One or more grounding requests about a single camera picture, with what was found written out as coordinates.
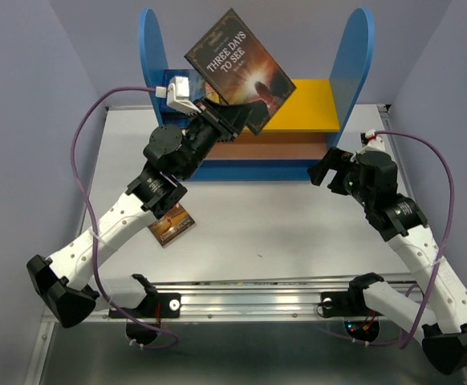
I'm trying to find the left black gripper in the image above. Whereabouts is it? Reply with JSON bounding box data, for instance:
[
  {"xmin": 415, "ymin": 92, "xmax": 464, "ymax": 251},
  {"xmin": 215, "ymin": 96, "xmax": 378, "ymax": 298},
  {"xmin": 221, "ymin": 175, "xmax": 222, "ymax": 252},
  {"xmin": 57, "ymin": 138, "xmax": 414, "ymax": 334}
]
[{"xmin": 179, "ymin": 95, "xmax": 254, "ymax": 180}]

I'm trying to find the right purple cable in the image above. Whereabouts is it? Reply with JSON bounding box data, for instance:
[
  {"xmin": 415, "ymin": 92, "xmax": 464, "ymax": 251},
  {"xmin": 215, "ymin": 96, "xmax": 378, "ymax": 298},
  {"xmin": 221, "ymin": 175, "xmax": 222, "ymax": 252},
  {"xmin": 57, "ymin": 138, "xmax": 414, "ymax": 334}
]
[{"xmin": 317, "ymin": 130, "xmax": 456, "ymax": 351}]

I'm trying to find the brown book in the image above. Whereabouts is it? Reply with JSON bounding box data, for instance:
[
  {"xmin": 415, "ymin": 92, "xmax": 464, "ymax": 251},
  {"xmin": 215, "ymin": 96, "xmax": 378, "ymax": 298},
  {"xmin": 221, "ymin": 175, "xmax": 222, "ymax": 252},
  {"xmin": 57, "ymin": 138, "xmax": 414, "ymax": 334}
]
[{"xmin": 148, "ymin": 204, "xmax": 196, "ymax": 247}]

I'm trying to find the Animal Farm book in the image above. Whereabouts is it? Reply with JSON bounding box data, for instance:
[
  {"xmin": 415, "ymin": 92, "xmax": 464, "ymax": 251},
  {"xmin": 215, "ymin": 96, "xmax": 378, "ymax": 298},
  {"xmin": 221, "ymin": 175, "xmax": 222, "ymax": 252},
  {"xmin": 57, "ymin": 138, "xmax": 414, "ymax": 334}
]
[{"xmin": 156, "ymin": 69, "xmax": 221, "ymax": 117}]

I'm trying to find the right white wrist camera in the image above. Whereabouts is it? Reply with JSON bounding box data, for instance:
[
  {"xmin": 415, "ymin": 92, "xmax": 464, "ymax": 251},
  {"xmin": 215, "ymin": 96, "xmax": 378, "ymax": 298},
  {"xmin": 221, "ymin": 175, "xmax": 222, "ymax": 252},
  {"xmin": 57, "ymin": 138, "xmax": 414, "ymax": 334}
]
[{"xmin": 350, "ymin": 129, "xmax": 386, "ymax": 163}]

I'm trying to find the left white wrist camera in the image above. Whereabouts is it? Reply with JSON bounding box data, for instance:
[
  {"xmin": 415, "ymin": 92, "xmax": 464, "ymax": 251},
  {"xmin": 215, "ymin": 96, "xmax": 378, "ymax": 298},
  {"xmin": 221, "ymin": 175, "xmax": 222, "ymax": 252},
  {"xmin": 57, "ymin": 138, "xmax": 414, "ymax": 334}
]
[{"xmin": 155, "ymin": 75, "xmax": 200, "ymax": 116}]

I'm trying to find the aluminium mounting rail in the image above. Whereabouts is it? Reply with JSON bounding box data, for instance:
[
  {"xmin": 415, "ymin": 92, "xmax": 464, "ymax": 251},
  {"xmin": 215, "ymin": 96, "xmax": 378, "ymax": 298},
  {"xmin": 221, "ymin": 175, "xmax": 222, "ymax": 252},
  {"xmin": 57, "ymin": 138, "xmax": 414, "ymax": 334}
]
[{"xmin": 40, "ymin": 274, "xmax": 465, "ymax": 324}]

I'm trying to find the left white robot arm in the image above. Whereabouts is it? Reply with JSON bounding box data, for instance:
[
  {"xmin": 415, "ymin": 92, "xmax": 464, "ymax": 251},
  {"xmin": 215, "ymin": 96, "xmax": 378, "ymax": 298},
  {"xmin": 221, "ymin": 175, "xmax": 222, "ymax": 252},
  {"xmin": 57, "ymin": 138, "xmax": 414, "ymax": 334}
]
[{"xmin": 26, "ymin": 98, "xmax": 262, "ymax": 328}]

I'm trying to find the Three Days to See book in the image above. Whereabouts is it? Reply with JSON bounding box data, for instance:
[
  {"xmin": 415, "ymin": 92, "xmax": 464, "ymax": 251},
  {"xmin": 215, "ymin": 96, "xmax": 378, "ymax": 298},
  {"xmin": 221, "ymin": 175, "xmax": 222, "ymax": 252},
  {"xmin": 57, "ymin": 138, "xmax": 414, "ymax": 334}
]
[{"xmin": 185, "ymin": 9, "xmax": 296, "ymax": 134}]

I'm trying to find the blue yellow wooden bookshelf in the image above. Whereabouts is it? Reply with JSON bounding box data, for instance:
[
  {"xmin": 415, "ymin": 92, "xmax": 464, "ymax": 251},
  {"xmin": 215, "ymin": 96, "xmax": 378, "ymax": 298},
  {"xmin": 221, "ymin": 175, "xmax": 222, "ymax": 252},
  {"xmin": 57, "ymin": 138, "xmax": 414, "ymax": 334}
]
[{"xmin": 138, "ymin": 7, "xmax": 375, "ymax": 181}]

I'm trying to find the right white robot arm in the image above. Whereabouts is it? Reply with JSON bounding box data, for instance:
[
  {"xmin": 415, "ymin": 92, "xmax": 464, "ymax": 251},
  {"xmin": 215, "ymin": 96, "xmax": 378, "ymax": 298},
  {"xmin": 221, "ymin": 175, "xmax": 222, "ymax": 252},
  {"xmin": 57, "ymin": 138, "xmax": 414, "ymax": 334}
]
[{"xmin": 307, "ymin": 148, "xmax": 467, "ymax": 375}]

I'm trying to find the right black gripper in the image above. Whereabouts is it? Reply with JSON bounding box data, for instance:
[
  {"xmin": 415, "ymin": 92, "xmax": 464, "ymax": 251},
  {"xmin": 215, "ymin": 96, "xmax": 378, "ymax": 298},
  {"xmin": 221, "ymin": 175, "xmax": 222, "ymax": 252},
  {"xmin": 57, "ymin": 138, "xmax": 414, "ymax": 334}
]
[{"xmin": 307, "ymin": 145, "xmax": 373, "ymax": 208}]

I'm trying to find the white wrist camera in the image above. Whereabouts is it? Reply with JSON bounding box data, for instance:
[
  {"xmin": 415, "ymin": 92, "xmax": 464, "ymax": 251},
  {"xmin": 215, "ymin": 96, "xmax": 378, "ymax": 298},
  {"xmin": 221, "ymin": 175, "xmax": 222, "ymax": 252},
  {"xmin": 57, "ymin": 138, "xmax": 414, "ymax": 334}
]
[
  {"xmin": 350, "ymin": 129, "xmax": 386, "ymax": 163},
  {"xmin": 155, "ymin": 75, "xmax": 200, "ymax": 116}
]

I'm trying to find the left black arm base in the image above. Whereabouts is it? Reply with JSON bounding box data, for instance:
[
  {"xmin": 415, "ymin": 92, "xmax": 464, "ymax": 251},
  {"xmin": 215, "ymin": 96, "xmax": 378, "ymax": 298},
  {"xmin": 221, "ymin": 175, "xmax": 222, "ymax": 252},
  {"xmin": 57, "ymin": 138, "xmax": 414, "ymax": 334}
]
[{"xmin": 108, "ymin": 274, "xmax": 181, "ymax": 350}]

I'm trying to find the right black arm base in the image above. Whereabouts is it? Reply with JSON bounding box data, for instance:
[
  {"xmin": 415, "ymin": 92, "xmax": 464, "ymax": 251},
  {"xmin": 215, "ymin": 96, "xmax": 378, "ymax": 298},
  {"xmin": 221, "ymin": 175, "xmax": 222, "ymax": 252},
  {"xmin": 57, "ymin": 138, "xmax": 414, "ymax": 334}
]
[{"xmin": 316, "ymin": 273, "xmax": 384, "ymax": 342}]

